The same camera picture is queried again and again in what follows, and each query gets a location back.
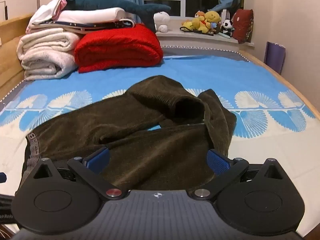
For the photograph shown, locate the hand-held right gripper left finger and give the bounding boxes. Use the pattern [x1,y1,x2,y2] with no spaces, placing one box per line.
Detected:
[30,147,130,201]

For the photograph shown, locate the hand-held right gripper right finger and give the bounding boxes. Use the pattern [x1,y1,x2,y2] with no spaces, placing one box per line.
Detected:
[189,149,287,201]

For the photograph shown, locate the dark brown corduroy pants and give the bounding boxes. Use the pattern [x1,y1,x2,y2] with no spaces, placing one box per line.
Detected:
[21,75,237,193]

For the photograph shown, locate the blue white printed bedsheet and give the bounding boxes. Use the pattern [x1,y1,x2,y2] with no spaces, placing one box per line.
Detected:
[0,53,320,240]

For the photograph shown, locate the red folded blanket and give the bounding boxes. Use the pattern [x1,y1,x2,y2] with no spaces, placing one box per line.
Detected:
[74,23,164,74]

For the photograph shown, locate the grey trimmed bed mat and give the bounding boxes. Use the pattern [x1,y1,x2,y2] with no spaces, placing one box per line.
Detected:
[0,44,253,107]

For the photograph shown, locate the white folded fleece blanket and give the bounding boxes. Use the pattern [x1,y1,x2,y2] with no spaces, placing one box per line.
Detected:
[17,27,82,81]

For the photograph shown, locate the purple bag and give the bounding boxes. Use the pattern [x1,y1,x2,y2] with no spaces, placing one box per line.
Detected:
[263,41,287,75]

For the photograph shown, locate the white window sill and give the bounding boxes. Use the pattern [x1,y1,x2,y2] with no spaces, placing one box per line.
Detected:
[155,27,255,48]

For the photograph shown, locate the panda plush toy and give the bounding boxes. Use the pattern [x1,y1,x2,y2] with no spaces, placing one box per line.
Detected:
[221,19,236,37]

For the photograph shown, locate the dark red pillow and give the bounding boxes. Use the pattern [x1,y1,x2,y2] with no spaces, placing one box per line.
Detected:
[231,8,254,44]

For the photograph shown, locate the small yellow plush toy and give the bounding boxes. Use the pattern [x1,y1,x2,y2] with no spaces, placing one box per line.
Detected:
[181,19,202,32]

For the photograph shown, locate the white folded quilt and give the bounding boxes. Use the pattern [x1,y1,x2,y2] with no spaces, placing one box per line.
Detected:
[58,7,126,23]

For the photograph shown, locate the yellow bear plush toy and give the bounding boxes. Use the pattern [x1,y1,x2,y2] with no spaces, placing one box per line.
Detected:
[203,10,222,34]

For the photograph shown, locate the white round plush toy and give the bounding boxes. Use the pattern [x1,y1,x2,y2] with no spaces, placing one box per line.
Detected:
[153,11,171,33]

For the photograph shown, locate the blue shark plush toy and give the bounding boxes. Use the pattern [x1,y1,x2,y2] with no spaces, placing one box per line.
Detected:
[64,0,172,32]

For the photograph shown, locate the white pink folded cloth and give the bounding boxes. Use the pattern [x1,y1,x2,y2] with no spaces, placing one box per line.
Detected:
[26,0,68,33]

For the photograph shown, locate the white wardrobe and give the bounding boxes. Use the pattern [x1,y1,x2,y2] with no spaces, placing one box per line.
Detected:
[0,0,41,22]

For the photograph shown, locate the wooden bed frame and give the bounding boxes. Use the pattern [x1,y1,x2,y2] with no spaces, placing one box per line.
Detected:
[0,12,320,121]

